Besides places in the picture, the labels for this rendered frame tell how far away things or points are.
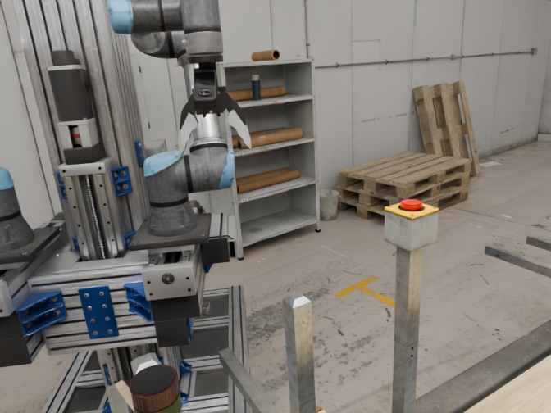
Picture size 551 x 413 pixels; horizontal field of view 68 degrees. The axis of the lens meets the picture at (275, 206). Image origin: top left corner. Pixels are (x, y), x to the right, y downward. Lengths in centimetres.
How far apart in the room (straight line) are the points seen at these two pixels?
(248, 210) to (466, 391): 298
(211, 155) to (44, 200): 219
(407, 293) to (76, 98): 102
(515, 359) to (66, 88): 144
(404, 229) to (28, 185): 279
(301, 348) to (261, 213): 329
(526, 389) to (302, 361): 42
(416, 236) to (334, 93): 369
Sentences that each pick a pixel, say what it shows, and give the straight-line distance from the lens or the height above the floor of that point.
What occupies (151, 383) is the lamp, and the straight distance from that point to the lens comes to 59.
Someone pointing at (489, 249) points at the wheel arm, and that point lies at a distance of 161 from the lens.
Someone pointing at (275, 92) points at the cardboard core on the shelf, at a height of 130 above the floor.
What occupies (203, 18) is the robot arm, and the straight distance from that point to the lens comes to 88.
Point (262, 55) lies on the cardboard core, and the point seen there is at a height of 160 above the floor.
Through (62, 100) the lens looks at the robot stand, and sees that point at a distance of 135.
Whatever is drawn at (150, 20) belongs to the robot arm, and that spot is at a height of 160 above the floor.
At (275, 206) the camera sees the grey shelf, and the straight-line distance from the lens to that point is 406.
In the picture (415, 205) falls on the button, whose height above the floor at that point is 123.
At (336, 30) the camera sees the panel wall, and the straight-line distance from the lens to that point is 444.
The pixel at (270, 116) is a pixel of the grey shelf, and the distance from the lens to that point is 389.
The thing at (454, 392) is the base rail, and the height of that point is 70.
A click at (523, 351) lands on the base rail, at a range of 138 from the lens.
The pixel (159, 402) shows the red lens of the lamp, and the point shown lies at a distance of 58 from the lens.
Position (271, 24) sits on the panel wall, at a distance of 394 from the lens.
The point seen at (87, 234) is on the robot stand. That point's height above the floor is 102.
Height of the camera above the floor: 148
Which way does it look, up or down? 18 degrees down
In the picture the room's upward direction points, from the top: 4 degrees counter-clockwise
